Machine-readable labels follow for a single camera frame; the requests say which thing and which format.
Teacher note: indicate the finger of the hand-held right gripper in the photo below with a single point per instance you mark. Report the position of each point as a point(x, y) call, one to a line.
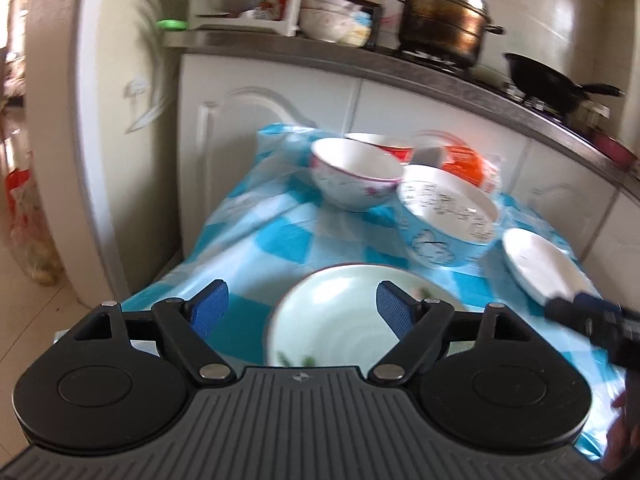
point(575, 310)

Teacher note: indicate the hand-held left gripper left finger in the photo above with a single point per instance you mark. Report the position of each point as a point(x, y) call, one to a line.
point(210, 307)

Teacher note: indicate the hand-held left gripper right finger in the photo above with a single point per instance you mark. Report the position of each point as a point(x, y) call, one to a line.
point(395, 310)

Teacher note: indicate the white plate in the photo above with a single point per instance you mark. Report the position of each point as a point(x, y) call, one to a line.
point(540, 265)

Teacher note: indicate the pale green ceramic bowl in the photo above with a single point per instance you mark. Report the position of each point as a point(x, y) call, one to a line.
point(330, 310)

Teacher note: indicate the blue cartoon print bowl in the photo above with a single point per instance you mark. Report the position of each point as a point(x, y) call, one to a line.
point(440, 230)

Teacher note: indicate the stacked white patterned bowls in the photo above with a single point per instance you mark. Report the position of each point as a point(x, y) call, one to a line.
point(325, 22)

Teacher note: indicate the blue checked tablecloth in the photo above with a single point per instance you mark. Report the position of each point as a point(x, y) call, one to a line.
point(260, 240)

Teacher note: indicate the white floral bowl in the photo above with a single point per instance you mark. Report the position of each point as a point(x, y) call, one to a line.
point(350, 180)

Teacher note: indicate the red and white bowl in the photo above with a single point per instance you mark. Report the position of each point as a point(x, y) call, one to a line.
point(387, 149)

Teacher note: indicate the orange packet in plastic bag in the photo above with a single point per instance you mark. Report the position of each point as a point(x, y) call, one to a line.
point(465, 162)

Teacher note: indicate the red basin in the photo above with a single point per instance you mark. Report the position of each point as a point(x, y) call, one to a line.
point(617, 150)

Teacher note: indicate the plastic bag of potatoes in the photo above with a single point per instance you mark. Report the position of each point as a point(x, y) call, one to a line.
point(32, 230)

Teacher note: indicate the white refrigerator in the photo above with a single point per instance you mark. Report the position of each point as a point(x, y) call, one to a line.
point(115, 110)

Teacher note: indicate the white kitchen cabinet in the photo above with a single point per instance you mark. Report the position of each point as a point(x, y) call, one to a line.
point(280, 95)

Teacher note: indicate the black wok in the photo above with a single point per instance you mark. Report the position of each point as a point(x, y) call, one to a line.
point(545, 85)

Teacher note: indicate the gas stove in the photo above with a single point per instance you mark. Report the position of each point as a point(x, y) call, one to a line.
point(500, 77)

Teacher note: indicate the grey kitchen countertop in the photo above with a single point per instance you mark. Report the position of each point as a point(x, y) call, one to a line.
point(350, 60)

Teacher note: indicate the blue and white food bowl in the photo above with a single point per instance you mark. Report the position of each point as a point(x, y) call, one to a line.
point(360, 27)

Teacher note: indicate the green plastic object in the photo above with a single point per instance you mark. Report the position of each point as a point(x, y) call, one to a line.
point(171, 25)

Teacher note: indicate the steel steamer pot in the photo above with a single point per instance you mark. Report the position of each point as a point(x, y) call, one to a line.
point(440, 20)

